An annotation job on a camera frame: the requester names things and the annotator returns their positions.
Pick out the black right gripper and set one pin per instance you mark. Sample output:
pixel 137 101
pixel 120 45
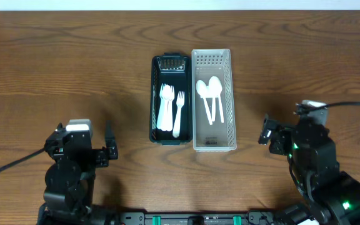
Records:
pixel 287 134

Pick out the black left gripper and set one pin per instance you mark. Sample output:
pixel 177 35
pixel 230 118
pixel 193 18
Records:
pixel 84 153

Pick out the pale green plastic fork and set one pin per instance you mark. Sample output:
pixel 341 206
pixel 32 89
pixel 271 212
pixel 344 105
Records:
pixel 161 107

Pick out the white plastic spoon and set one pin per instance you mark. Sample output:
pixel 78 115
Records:
pixel 214 87
pixel 168 96
pixel 202 90

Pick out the white plastic fork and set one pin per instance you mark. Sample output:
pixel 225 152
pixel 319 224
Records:
pixel 170 110

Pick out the white plastic fork angled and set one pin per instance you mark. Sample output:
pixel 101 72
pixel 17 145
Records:
pixel 177 124

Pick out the white plastic spoon lowest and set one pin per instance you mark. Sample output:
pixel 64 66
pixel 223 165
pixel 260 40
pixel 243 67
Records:
pixel 221 112

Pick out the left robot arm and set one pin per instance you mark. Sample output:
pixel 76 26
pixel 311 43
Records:
pixel 68 195

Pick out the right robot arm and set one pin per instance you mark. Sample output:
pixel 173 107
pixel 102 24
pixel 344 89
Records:
pixel 332 195

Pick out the clear plastic basket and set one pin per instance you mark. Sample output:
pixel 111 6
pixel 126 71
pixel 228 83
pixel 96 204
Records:
pixel 218 137

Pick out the black plastic basket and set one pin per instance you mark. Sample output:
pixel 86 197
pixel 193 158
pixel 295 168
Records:
pixel 174 69

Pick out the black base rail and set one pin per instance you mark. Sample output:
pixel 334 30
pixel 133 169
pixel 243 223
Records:
pixel 246 218

